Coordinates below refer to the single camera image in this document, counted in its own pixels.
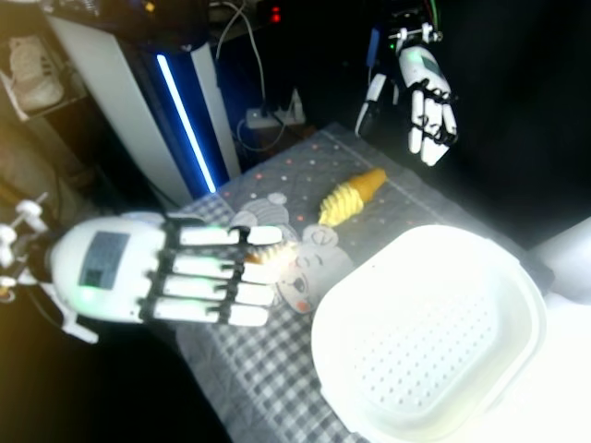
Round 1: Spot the black box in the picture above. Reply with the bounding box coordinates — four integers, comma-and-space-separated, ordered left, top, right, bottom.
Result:
43, 0, 211, 52

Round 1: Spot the white tower with blue light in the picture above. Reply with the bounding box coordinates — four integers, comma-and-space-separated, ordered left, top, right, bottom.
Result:
45, 16, 244, 209

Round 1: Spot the white shoe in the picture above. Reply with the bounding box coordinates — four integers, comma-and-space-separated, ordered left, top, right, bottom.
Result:
6, 34, 65, 112

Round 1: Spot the yellow swirl ice cream toy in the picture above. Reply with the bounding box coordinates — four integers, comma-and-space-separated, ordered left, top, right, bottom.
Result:
317, 168, 388, 228

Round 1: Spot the white power strip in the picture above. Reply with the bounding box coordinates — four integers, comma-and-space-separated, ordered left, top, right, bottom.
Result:
244, 90, 307, 130

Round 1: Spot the black device with red lights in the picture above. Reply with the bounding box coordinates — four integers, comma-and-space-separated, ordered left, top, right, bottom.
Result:
256, 0, 285, 27

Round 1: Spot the white perforated basket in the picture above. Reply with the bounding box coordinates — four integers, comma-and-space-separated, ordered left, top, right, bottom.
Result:
309, 224, 549, 442

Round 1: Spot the white cable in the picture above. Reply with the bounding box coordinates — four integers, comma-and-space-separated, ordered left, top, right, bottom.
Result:
214, 0, 269, 114

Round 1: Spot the grey quilt with printed bear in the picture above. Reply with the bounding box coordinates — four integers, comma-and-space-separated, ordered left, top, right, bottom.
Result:
168, 122, 555, 443

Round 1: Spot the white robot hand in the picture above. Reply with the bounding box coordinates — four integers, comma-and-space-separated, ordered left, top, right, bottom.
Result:
354, 44, 460, 167
48, 211, 283, 329

